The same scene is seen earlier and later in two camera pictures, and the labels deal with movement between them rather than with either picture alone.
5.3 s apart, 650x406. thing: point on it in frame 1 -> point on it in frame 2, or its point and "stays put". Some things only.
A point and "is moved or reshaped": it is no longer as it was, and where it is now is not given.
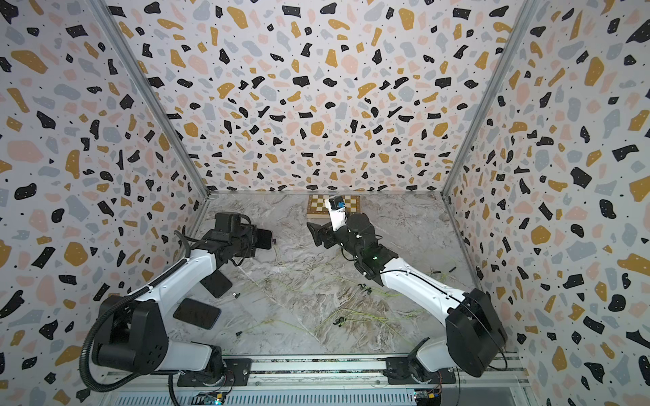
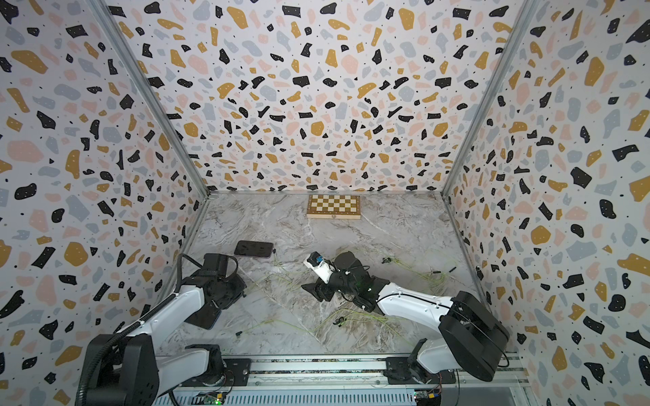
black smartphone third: [197, 314] stays put
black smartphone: [263, 238] is moved or reshaped
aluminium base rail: [425, 380] stays put
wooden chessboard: [316, 208] stays put
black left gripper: [249, 229] -> [240, 286]
